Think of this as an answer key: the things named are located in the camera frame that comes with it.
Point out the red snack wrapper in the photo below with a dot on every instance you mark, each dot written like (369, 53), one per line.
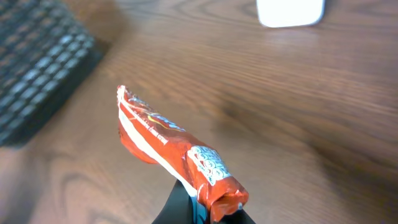
(154, 139)

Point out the dark grey plastic basket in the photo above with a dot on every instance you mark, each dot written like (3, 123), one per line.
(45, 54)

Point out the white barcode scanner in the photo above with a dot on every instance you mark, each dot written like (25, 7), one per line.
(289, 13)

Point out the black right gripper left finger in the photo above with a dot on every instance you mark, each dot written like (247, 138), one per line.
(178, 207)

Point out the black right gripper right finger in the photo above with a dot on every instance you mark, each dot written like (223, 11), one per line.
(239, 217)

